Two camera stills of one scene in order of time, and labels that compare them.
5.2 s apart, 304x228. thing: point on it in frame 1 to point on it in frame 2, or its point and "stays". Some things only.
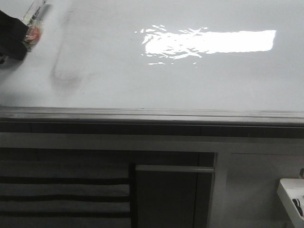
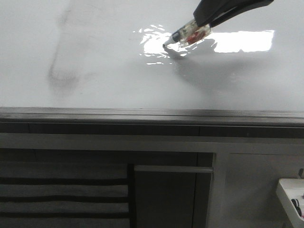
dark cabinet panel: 173,196 stays
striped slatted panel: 60,194 stays
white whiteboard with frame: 158,68 stays
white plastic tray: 289,189 stays
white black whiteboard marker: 32,19 to 188,34
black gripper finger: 13,32 to 207,10
